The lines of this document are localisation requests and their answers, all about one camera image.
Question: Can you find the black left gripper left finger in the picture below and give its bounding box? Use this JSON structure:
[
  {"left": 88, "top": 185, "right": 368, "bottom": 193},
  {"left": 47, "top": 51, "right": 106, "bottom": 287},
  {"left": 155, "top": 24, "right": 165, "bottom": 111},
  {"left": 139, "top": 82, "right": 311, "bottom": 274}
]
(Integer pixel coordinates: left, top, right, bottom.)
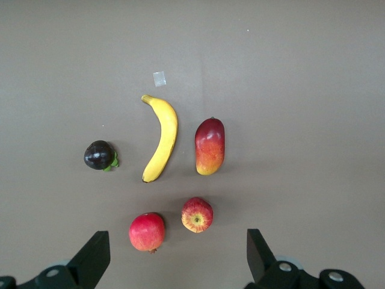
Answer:
[{"left": 16, "top": 231, "right": 111, "bottom": 289}]

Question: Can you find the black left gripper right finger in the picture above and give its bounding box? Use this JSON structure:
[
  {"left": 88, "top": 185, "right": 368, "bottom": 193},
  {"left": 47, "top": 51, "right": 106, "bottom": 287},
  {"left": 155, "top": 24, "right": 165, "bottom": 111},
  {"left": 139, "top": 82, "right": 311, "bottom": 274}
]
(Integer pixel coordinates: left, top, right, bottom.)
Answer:
[{"left": 244, "top": 229, "right": 320, "bottom": 289}]

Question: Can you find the yellow banana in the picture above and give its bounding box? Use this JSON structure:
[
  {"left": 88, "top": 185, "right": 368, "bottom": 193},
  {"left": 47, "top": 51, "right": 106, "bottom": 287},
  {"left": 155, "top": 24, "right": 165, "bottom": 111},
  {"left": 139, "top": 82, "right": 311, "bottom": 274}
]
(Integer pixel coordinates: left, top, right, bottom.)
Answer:
[{"left": 141, "top": 94, "right": 179, "bottom": 184}]

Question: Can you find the red pomegranate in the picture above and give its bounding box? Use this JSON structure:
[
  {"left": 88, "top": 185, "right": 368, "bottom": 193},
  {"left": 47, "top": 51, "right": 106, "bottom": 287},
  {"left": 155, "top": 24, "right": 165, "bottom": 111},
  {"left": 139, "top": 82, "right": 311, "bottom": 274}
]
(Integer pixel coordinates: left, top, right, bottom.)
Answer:
[{"left": 129, "top": 212, "right": 166, "bottom": 255}]

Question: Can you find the red yellow apple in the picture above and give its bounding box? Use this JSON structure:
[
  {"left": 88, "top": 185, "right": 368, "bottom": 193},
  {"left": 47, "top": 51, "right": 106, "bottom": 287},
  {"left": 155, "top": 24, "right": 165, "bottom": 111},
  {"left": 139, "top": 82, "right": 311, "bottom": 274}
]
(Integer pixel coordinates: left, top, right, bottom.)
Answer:
[{"left": 180, "top": 196, "right": 214, "bottom": 234}]

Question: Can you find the dark purple eggplant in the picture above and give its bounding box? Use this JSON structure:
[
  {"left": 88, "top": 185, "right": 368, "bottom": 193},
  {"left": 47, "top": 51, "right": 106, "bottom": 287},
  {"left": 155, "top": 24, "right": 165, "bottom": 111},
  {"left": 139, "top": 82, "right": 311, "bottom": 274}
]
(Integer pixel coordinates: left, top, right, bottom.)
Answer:
[{"left": 83, "top": 140, "right": 120, "bottom": 172}]

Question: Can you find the red yellow mango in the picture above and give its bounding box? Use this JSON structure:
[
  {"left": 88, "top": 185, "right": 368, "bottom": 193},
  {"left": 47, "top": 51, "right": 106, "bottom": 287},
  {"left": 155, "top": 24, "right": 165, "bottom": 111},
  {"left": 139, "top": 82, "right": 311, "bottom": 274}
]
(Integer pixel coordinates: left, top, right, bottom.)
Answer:
[{"left": 194, "top": 117, "right": 226, "bottom": 176}]

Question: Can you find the brown table cover sheet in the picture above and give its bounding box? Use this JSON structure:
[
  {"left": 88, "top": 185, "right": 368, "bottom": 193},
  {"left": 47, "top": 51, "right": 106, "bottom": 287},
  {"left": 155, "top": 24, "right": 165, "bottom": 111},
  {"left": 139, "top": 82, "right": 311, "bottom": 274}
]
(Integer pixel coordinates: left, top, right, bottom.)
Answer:
[{"left": 0, "top": 0, "right": 385, "bottom": 289}]

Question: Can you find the small clear tape piece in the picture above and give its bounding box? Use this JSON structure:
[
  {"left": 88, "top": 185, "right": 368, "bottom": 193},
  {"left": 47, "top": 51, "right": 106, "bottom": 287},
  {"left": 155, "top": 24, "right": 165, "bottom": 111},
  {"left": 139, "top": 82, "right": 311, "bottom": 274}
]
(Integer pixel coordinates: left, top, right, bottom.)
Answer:
[{"left": 152, "top": 70, "right": 167, "bottom": 88}]

